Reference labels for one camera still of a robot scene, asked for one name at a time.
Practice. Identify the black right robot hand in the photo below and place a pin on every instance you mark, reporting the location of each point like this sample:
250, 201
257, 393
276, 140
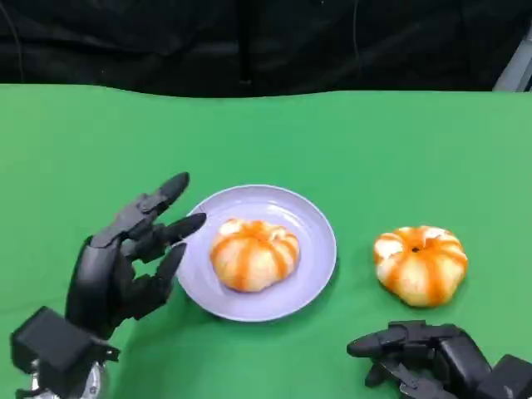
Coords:
457, 357

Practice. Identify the green table cloth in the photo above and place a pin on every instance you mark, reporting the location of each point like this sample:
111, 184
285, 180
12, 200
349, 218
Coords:
266, 145

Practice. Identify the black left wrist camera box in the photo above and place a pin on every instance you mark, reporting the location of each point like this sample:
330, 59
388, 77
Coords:
54, 345

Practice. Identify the grey metal frame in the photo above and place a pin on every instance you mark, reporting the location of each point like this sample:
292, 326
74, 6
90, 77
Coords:
515, 68

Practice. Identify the black backdrop curtain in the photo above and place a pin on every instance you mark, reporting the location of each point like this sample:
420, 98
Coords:
208, 41

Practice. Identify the lilac plate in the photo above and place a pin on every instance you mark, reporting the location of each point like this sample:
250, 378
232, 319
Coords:
316, 257

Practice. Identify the orange and white bread roll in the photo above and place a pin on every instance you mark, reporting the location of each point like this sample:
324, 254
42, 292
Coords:
420, 268
253, 257

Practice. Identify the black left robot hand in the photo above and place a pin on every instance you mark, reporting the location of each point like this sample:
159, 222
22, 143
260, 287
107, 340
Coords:
104, 278

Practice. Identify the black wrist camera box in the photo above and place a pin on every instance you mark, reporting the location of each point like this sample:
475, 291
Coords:
511, 378
54, 345

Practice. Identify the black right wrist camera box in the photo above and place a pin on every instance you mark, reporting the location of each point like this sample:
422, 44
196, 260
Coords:
511, 378

